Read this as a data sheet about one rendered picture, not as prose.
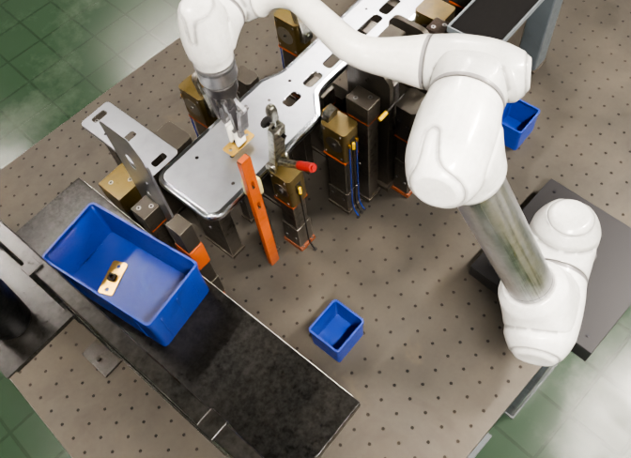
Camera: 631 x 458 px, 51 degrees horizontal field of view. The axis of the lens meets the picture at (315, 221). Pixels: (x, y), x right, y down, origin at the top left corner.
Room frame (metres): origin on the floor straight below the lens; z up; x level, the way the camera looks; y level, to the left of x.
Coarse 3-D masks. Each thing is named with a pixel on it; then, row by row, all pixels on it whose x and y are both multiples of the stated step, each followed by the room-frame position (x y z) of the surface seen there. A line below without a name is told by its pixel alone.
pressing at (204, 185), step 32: (384, 0) 1.50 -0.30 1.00; (416, 0) 1.48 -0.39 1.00; (288, 64) 1.31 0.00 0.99; (320, 64) 1.29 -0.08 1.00; (256, 96) 1.21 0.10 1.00; (288, 96) 1.20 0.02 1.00; (224, 128) 1.12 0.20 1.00; (256, 128) 1.10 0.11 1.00; (288, 128) 1.09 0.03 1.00; (192, 160) 1.03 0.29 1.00; (224, 160) 1.02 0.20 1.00; (256, 160) 1.00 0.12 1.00; (192, 192) 0.93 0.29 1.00; (224, 192) 0.92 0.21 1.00
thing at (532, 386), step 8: (544, 368) 0.49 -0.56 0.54; (552, 368) 0.62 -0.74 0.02; (536, 376) 0.49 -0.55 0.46; (544, 376) 0.54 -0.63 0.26; (528, 384) 0.49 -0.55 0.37; (536, 384) 0.48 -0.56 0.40; (520, 392) 0.50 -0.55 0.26; (528, 392) 0.48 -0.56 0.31; (520, 400) 0.49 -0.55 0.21; (528, 400) 0.53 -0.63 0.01; (512, 408) 0.49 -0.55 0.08; (520, 408) 0.50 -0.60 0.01; (512, 416) 0.48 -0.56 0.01
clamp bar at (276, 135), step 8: (264, 120) 0.95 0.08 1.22; (264, 128) 0.94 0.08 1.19; (272, 128) 0.93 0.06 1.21; (280, 128) 0.92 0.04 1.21; (272, 136) 0.91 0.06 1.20; (280, 136) 0.91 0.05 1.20; (272, 144) 0.92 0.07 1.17; (280, 144) 0.92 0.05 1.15; (272, 152) 0.92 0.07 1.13; (280, 152) 0.93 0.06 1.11; (272, 160) 0.93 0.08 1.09
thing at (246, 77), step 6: (240, 66) 1.34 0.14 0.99; (240, 72) 1.32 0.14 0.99; (246, 72) 1.31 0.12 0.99; (252, 72) 1.31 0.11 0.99; (240, 78) 1.30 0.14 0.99; (246, 78) 1.29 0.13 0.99; (252, 78) 1.29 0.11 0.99; (258, 78) 1.30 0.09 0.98; (240, 84) 1.29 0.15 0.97; (246, 84) 1.27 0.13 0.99; (252, 84) 1.27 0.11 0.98; (240, 90) 1.29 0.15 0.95; (246, 90) 1.27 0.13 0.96; (240, 96) 1.30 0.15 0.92
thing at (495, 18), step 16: (480, 0) 1.27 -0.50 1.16; (496, 0) 1.26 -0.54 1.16; (512, 0) 1.25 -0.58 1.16; (528, 0) 1.24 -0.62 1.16; (464, 16) 1.22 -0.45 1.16; (480, 16) 1.21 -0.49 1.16; (496, 16) 1.20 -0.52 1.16; (512, 16) 1.19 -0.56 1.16; (464, 32) 1.17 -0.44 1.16; (480, 32) 1.16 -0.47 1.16; (496, 32) 1.15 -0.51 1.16
